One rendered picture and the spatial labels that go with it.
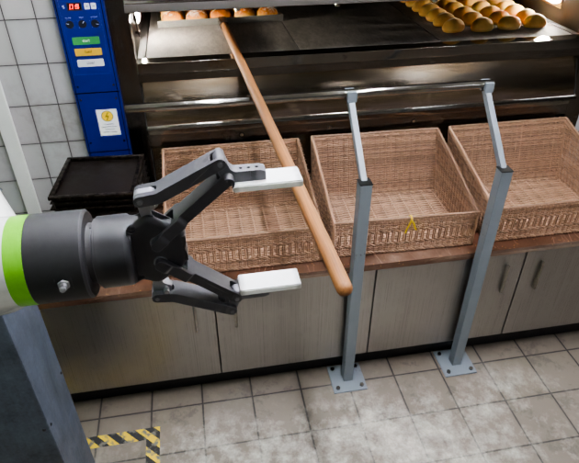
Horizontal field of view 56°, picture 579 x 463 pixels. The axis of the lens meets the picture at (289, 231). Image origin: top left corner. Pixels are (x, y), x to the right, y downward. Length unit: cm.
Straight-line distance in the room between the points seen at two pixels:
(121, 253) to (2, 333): 84
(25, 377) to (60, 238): 93
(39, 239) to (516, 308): 215
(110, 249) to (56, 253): 5
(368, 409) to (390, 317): 37
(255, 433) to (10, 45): 164
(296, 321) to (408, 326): 48
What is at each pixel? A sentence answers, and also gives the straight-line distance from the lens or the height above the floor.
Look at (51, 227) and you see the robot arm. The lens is 57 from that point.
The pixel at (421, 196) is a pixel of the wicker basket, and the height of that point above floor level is 59.
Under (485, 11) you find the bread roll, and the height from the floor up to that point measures 121.
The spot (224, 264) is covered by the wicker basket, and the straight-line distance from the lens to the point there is 195.
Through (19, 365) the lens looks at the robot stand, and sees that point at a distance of 144.
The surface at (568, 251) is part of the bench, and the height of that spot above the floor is 53.
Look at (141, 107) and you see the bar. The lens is 178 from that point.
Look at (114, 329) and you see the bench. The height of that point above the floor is 41.
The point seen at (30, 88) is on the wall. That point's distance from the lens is 222.
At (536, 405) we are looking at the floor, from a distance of 249.
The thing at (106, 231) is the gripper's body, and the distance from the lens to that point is 56.
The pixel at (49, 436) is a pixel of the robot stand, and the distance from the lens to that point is 165.
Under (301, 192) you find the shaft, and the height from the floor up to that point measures 120.
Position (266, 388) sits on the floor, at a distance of 234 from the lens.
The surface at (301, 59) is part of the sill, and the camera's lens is 216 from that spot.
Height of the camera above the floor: 183
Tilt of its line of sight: 36 degrees down
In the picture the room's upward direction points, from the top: straight up
